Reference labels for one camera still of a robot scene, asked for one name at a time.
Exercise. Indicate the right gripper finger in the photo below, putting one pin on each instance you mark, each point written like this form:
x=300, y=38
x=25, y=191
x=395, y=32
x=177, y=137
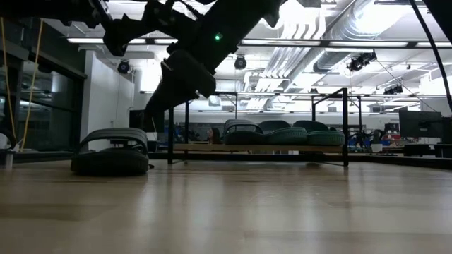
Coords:
x=155, y=113

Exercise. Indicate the black rubber slide sandal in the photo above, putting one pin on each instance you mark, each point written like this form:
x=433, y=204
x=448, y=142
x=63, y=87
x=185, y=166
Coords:
x=109, y=162
x=243, y=137

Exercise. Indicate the teal rubber slide sandal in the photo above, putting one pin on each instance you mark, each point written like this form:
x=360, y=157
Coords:
x=325, y=138
x=286, y=135

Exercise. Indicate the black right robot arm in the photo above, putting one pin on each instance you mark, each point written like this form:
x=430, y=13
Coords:
x=233, y=24

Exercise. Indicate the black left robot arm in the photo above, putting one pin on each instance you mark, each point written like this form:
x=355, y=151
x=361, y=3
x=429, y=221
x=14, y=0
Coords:
x=53, y=8

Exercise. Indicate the small black monitor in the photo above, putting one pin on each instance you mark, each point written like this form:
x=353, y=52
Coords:
x=136, y=120

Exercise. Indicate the black ceiling spotlight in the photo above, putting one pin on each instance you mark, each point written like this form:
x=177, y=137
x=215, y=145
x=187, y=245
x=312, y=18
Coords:
x=393, y=90
x=240, y=63
x=123, y=67
x=360, y=61

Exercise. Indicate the ceiling light strip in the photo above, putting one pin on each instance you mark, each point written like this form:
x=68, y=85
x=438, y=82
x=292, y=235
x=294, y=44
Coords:
x=84, y=40
x=367, y=44

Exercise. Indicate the person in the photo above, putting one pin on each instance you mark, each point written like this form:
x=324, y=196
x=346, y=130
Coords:
x=214, y=135

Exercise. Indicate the dark glass partition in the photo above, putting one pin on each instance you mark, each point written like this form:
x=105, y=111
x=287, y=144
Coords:
x=49, y=106

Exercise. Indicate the small white container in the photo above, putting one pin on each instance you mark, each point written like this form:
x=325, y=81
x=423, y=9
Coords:
x=7, y=157

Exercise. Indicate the white cup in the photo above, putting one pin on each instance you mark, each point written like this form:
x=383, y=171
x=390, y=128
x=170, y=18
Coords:
x=376, y=147

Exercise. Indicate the large black monitor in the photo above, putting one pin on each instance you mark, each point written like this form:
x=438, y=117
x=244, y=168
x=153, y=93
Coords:
x=420, y=123

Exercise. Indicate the black background desk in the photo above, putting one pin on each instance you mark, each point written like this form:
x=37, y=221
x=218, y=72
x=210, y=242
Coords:
x=423, y=150

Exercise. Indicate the wooden shelf with black frame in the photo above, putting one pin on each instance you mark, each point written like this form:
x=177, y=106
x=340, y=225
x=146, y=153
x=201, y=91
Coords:
x=257, y=148

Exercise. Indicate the silver ceiling air duct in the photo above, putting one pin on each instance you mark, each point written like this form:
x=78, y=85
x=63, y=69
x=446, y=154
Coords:
x=353, y=24

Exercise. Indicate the black aluminium table frame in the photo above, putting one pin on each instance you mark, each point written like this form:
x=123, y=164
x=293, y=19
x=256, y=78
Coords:
x=388, y=160

